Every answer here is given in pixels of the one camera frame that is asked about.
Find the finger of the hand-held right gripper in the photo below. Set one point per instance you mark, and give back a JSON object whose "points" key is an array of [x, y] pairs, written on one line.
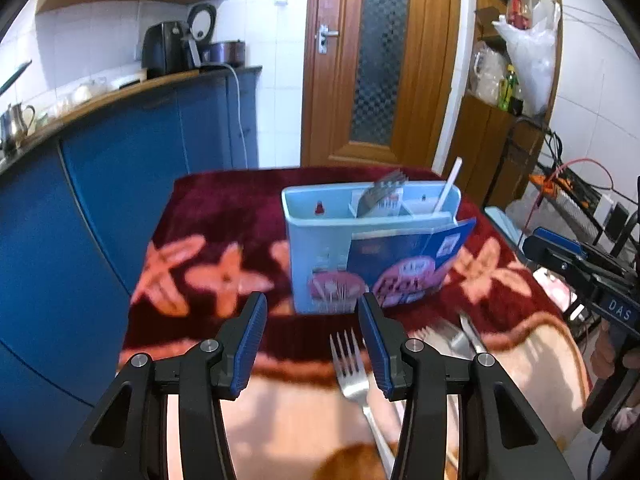
{"points": [[555, 250]]}

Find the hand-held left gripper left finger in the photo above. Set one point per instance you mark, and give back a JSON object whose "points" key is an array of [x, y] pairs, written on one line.
{"points": [[250, 345]]}

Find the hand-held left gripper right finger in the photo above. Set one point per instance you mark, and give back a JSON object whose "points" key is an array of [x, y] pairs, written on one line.
{"points": [[376, 355]]}

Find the slim metal fork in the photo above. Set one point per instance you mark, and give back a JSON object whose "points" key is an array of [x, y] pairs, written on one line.
{"points": [[352, 375]]}

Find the metal table knife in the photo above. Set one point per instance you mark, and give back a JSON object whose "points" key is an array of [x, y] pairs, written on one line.
{"points": [[472, 332]]}

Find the light blue utensil holder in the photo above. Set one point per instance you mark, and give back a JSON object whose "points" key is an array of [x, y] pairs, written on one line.
{"points": [[315, 250]]}

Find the person's right hand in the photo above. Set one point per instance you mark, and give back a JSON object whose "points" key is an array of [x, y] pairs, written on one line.
{"points": [[604, 355]]}

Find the light blue plastic item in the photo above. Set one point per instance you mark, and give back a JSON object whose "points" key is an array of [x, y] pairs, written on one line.
{"points": [[502, 225]]}

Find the white power strip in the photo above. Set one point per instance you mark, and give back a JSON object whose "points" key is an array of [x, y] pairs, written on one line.
{"points": [[606, 206]]}

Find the blue and pink cardboard box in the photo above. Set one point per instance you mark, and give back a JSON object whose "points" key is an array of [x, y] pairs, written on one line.
{"points": [[400, 265]]}

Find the black metal rack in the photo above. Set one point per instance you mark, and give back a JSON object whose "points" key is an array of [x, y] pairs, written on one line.
{"points": [[520, 135]]}

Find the wooden shelf unit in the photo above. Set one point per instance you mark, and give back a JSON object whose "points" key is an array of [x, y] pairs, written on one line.
{"points": [[480, 150]]}

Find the dark red floral blanket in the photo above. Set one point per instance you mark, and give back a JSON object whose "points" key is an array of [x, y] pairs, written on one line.
{"points": [[225, 210]]}

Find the forks inside holder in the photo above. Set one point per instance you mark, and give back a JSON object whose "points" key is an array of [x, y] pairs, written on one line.
{"points": [[380, 192]]}

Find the green bottle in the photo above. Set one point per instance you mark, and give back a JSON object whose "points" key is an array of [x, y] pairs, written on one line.
{"points": [[507, 87]]}

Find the clear bag of goods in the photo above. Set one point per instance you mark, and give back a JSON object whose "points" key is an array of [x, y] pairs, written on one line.
{"points": [[487, 72]]}

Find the white plastic bag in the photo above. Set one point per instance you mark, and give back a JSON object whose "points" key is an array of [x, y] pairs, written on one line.
{"points": [[530, 55]]}

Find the blue kitchen counter cabinets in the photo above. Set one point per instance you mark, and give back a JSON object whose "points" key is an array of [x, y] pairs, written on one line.
{"points": [[125, 160]]}

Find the wooden door with glass pane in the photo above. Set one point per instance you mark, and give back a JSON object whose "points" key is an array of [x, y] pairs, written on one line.
{"points": [[430, 60]]}

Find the dark purple pot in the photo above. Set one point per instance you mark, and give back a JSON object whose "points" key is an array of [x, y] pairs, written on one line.
{"points": [[227, 52]]}

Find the black coffee machine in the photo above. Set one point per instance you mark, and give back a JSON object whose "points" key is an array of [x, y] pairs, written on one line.
{"points": [[165, 50]]}

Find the metal pitcher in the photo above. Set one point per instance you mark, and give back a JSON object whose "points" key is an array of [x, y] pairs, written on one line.
{"points": [[15, 125]]}

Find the black round lid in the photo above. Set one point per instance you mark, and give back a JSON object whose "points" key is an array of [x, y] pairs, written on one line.
{"points": [[202, 20]]}

